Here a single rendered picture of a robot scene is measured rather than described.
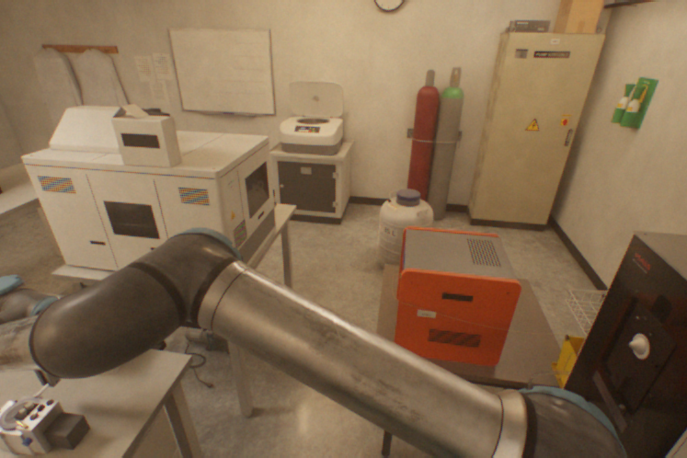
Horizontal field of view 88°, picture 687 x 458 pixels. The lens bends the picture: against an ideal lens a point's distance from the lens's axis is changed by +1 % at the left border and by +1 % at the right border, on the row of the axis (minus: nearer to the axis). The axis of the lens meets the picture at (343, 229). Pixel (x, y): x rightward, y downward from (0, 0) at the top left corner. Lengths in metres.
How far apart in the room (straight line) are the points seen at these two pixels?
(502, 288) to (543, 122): 2.86
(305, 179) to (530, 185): 2.37
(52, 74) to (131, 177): 4.36
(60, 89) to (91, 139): 4.03
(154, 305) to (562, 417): 0.55
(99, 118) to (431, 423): 1.78
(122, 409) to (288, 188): 3.02
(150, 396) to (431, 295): 1.00
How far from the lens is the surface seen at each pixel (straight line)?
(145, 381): 1.41
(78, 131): 1.98
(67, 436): 1.28
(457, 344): 1.58
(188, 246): 0.59
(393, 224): 3.01
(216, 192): 1.46
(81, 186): 1.83
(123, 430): 1.32
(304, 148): 3.83
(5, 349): 0.75
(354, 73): 4.24
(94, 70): 5.51
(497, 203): 4.27
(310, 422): 2.27
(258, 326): 0.52
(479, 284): 1.40
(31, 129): 6.66
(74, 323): 0.55
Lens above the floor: 1.89
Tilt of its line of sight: 28 degrees down
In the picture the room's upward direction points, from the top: 1 degrees clockwise
